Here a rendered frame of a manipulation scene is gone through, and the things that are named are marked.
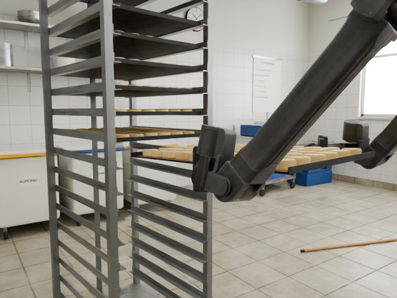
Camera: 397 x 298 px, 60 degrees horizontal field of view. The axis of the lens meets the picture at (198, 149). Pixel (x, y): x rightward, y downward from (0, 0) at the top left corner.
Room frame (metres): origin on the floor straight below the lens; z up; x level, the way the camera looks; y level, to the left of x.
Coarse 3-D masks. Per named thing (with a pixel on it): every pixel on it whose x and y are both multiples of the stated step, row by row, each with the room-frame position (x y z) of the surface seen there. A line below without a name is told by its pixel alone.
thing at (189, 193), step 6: (132, 174) 1.89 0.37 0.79; (132, 180) 1.84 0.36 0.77; (138, 180) 1.84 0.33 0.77; (144, 180) 1.80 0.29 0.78; (150, 180) 1.75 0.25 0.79; (156, 180) 1.71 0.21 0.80; (156, 186) 1.69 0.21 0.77; (162, 186) 1.67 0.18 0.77; (168, 186) 1.63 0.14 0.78; (174, 186) 1.60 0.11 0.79; (174, 192) 1.57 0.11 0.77; (180, 192) 1.56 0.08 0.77; (186, 192) 1.53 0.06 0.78; (192, 192) 1.50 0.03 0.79; (198, 192) 1.47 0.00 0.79; (192, 198) 1.46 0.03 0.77; (198, 198) 1.46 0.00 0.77; (204, 198) 1.44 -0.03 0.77
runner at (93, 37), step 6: (96, 30) 1.24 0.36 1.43; (84, 36) 1.32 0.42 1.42; (90, 36) 1.28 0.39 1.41; (96, 36) 1.24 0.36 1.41; (114, 36) 1.20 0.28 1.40; (72, 42) 1.41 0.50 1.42; (78, 42) 1.36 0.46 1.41; (84, 42) 1.32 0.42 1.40; (90, 42) 1.30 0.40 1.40; (96, 42) 1.30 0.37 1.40; (54, 48) 1.56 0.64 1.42; (60, 48) 1.51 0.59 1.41; (66, 48) 1.46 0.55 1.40; (72, 48) 1.43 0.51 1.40; (78, 48) 1.43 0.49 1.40; (54, 54) 1.58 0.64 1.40; (60, 54) 1.58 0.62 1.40
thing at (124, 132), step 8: (80, 128) 1.66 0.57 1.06; (96, 128) 1.66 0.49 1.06; (120, 128) 1.66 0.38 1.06; (128, 128) 1.68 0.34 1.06; (136, 128) 1.66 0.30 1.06; (144, 128) 1.67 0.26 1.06; (152, 128) 1.66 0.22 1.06; (120, 136) 1.21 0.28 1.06; (128, 136) 1.23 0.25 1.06; (136, 136) 1.25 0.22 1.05; (144, 136) 1.31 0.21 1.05
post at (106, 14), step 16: (112, 32) 1.15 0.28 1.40; (112, 48) 1.15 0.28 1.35; (112, 64) 1.15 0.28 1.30; (112, 80) 1.15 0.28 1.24; (112, 96) 1.15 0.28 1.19; (112, 112) 1.15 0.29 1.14; (112, 128) 1.15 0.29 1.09; (112, 144) 1.14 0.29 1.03; (112, 160) 1.14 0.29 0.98; (112, 176) 1.14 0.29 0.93; (112, 192) 1.14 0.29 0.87; (112, 208) 1.14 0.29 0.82; (112, 224) 1.14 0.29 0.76; (112, 240) 1.14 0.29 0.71; (112, 256) 1.14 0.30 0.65; (112, 272) 1.14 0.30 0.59; (112, 288) 1.13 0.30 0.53
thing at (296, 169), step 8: (136, 152) 1.12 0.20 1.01; (368, 152) 0.89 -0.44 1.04; (168, 160) 0.95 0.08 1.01; (176, 160) 0.93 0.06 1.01; (328, 160) 0.76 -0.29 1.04; (336, 160) 0.78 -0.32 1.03; (344, 160) 0.81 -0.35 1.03; (352, 160) 0.83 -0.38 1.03; (288, 168) 0.66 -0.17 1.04; (296, 168) 0.67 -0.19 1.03; (304, 168) 0.69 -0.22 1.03; (312, 168) 0.71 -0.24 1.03
